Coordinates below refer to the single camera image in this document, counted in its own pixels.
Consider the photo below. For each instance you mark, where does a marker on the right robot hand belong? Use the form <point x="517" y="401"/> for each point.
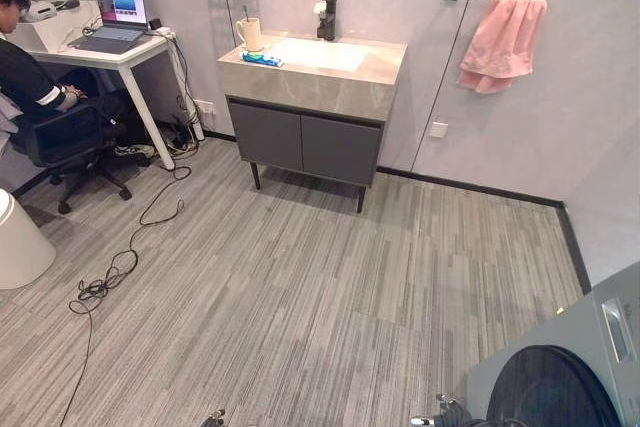
<point x="450" y="414"/>

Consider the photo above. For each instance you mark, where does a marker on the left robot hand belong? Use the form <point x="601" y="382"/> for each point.
<point x="216" y="418"/>

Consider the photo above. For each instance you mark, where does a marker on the pink towel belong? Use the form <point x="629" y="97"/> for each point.
<point x="500" y="42"/>

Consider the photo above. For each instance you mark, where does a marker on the white sink basin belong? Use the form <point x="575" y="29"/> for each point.
<point x="320" y="54"/>

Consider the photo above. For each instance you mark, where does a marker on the cream ceramic cup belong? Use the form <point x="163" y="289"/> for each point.
<point x="251" y="34"/>

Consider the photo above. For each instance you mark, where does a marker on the grey washing machine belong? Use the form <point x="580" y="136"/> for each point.
<point x="570" y="347"/>

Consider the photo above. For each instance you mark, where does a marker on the white round bin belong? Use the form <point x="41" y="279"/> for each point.
<point x="22" y="247"/>

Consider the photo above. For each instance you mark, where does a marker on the grey vanity cabinet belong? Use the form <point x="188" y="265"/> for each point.
<point x="300" y="142"/>

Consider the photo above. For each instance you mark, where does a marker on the black office chair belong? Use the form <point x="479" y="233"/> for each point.
<point x="60" y="139"/>

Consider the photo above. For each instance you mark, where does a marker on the blue toothpaste tube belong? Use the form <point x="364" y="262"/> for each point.
<point x="262" y="59"/>

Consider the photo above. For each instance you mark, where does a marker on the white desk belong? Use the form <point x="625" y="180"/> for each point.
<point x="132" y="54"/>

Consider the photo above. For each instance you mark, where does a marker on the white power strip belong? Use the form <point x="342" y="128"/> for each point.
<point x="166" y="33"/>

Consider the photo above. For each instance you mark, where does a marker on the seated person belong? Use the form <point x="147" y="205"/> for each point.
<point x="22" y="72"/>

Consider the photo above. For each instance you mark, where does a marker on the black power adapter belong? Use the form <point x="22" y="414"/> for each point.
<point x="154" y="24"/>

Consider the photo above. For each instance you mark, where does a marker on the green toothbrush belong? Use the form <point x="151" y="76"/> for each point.
<point x="245" y="12"/>

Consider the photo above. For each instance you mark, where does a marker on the black faucet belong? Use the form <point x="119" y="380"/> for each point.
<point x="327" y="22"/>

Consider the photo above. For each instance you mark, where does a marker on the open grey laptop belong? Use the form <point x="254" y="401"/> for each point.
<point x="120" y="2"/>

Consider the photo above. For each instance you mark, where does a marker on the white grey device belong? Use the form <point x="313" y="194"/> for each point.
<point x="39" y="11"/>

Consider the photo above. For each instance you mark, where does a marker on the white square wall socket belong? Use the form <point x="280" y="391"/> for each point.
<point x="439" y="129"/>

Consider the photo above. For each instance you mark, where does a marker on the white double wall socket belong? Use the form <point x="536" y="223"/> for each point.
<point x="205" y="107"/>

